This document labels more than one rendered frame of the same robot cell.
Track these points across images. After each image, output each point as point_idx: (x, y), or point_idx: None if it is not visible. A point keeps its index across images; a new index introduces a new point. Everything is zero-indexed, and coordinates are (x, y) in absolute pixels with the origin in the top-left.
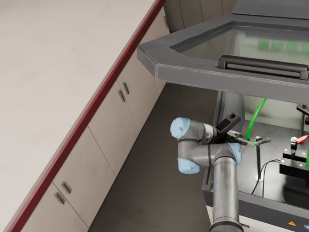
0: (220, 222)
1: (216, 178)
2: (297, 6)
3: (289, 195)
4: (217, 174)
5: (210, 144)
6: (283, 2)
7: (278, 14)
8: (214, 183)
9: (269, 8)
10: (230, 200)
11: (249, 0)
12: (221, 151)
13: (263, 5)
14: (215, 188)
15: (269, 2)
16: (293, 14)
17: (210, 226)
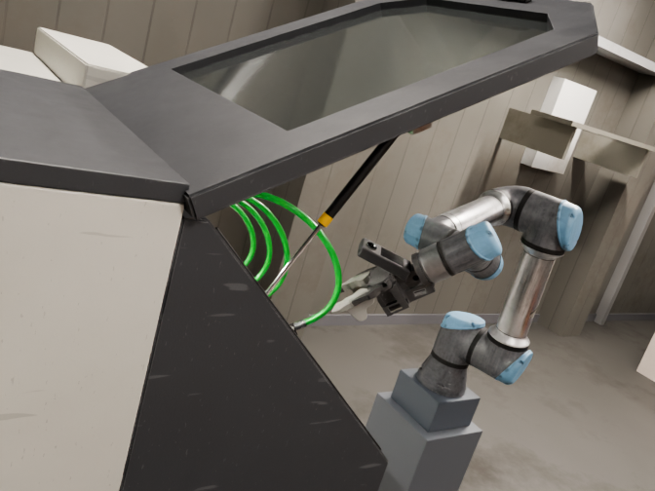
0: (503, 193)
1: (472, 215)
2: (90, 127)
3: None
4: (469, 216)
5: (448, 232)
6: (85, 134)
7: (138, 143)
8: (477, 219)
9: (123, 147)
10: (476, 200)
11: (109, 162)
12: (443, 220)
13: (119, 151)
14: (481, 213)
15: (96, 144)
16: (126, 133)
17: (510, 205)
